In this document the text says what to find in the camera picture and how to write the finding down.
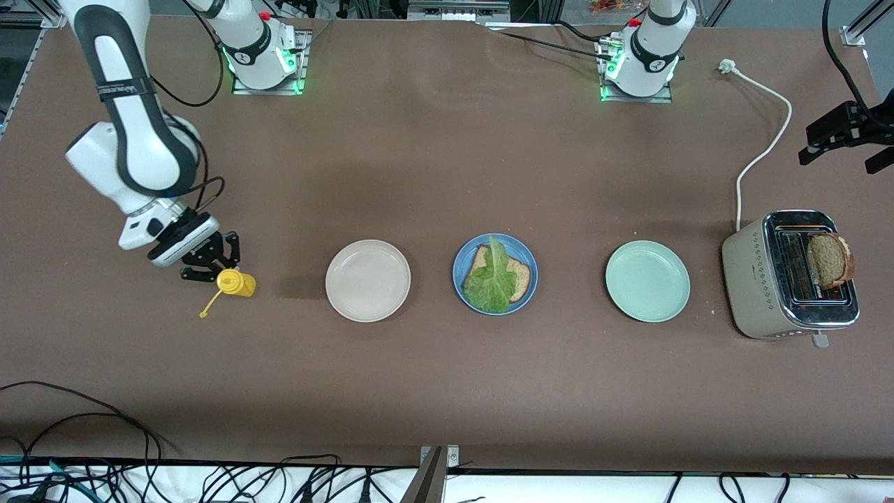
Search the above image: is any beige chrome toaster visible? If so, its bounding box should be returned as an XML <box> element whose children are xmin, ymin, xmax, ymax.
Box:
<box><xmin>721</xmin><ymin>210</ymin><xmax>861</xmax><ymax>349</ymax></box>

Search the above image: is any beige plate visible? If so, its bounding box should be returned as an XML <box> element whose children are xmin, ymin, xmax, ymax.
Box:
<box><xmin>325</xmin><ymin>240</ymin><xmax>412</xmax><ymax>323</ymax></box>

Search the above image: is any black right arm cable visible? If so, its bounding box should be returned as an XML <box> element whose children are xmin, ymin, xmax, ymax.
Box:
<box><xmin>149</xmin><ymin>0</ymin><xmax>228</xmax><ymax>212</ymax></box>

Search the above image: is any black base cable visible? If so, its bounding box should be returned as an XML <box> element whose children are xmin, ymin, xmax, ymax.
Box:
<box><xmin>497</xmin><ymin>31</ymin><xmax>615</xmax><ymax>61</ymax></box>
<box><xmin>548</xmin><ymin>20</ymin><xmax>608</xmax><ymax>44</ymax></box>

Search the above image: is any green lettuce leaf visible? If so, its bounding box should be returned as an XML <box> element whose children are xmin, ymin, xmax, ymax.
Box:
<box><xmin>464</xmin><ymin>236</ymin><xmax>519</xmax><ymax>314</ymax></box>

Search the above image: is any white toaster power cable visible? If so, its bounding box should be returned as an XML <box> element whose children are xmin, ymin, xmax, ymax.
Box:
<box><xmin>719</xmin><ymin>59</ymin><xmax>793</xmax><ymax>233</ymax></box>

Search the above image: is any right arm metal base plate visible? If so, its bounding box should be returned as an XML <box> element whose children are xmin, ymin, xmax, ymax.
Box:
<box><xmin>232</xmin><ymin>28</ymin><xmax>313</xmax><ymax>96</ymax></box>

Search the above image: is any green plate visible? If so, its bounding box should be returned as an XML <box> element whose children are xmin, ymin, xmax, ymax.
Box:
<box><xmin>605</xmin><ymin>240</ymin><xmax>691</xmax><ymax>323</ymax></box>

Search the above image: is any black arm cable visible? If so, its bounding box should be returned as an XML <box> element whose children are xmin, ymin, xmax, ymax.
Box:
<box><xmin>149</xmin><ymin>0</ymin><xmax>228</xmax><ymax>212</ymax></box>
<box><xmin>821</xmin><ymin>0</ymin><xmax>894</xmax><ymax>126</ymax></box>

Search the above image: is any gray metal bar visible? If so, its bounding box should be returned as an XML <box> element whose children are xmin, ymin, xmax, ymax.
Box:
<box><xmin>400</xmin><ymin>447</ymin><xmax>448</xmax><ymax>503</ymax></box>

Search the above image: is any yellow squeeze bottle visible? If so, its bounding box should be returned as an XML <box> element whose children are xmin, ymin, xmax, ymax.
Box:
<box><xmin>199</xmin><ymin>269</ymin><xmax>257</xmax><ymax>319</ymax></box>

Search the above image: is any gray metal box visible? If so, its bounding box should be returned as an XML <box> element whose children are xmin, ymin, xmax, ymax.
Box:
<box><xmin>407</xmin><ymin>0</ymin><xmax>511</xmax><ymax>23</ymax></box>

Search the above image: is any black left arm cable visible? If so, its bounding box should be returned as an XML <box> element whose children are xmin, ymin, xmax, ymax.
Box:
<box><xmin>821</xmin><ymin>0</ymin><xmax>894</xmax><ymax>126</ymax></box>

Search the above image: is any aluminium table rail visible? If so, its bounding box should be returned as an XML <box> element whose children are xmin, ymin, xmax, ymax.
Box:
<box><xmin>0</xmin><ymin>0</ymin><xmax>65</xmax><ymax>140</ymax></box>

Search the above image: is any long black floor cable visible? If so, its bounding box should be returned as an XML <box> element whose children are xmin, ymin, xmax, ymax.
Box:
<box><xmin>0</xmin><ymin>381</ymin><xmax>177</xmax><ymax>451</ymax></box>

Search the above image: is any teal cable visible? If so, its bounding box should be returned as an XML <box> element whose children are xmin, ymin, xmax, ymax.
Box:
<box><xmin>0</xmin><ymin>454</ymin><xmax>95</xmax><ymax>503</ymax></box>

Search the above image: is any aluminium frame post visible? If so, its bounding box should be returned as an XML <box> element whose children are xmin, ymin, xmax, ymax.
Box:
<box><xmin>842</xmin><ymin>0</ymin><xmax>894</xmax><ymax>48</ymax></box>

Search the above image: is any brown toast bread slice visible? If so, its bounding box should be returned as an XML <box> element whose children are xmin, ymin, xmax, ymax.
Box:
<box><xmin>469</xmin><ymin>245</ymin><xmax>532</xmax><ymax>304</ymax></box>
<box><xmin>807</xmin><ymin>233</ymin><xmax>855</xmax><ymax>291</ymax></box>

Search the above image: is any blue plate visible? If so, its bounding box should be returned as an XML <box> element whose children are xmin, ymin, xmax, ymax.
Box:
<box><xmin>452</xmin><ymin>233</ymin><xmax>539</xmax><ymax>316</ymax></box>

